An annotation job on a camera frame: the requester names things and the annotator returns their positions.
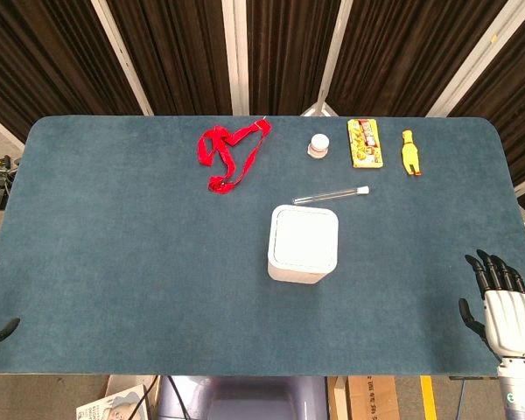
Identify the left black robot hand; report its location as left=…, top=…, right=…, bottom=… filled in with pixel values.
left=0, top=255, right=22, bottom=350

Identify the right black-white robot hand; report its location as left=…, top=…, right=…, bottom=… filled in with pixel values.
left=458, top=248, right=525, bottom=363

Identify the white plastic trash bin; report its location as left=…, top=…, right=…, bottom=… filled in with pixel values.
left=267, top=203, right=340, bottom=286

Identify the grey-purple robot base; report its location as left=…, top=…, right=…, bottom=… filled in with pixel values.
left=156, top=374, right=330, bottom=420

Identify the printed magazine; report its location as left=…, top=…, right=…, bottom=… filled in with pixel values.
left=74, top=383, right=153, bottom=420

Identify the brown cardboard box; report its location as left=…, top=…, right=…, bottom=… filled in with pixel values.
left=327, top=374, right=399, bottom=420

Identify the blue felt table mat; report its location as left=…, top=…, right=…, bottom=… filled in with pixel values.
left=0, top=114, right=525, bottom=377

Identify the yellow rubber chicken toy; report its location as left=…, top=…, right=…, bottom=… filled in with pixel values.
left=400, top=129, right=423, bottom=178

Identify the clear test tube white cap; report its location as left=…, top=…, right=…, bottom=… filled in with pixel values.
left=291, top=185, right=370, bottom=206

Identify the yellow snack box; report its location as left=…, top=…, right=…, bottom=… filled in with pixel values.
left=347, top=117, right=386, bottom=170

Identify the small white round jar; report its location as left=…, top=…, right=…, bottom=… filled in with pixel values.
left=306, top=133, right=331, bottom=160

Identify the dark brown curtain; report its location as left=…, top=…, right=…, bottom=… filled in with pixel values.
left=0, top=0, right=525, bottom=211

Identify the black cable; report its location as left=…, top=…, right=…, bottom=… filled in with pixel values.
left=138, top=374, right=193, bottom=420

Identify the white frame pole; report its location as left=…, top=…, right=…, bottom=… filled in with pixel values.
left=90, top=0, right=154, bottom=116
left=424, top=0, right=524, bottom=118
left=220, top=0, right=250, bottom=116
left=300, top=0, right=354, bottom=117

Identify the red fabric strap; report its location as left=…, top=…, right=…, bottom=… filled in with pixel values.
left=197, top=118, right=273, bottom=193

